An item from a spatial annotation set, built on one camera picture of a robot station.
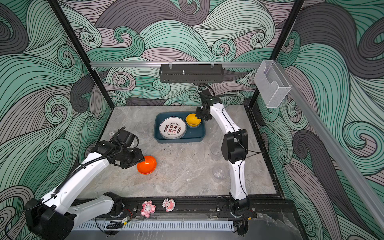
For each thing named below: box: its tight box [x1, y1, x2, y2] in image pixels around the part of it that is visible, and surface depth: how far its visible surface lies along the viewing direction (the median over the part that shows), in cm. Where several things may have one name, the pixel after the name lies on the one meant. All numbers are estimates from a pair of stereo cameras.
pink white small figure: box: [162, 198, 176, 213], surface depth 74 cm
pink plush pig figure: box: [140, 200, 156, 218], surface depth 73 cm
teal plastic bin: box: [153, 111, 206, 144], surface depth 103 cm
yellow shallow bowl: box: [186, 113, 202, 127], surface depth 108 cm
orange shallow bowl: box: [136, 155, 157, 175], surface depth 86 cm
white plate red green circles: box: [159, 116, 187, 140], surface depth 106 cm
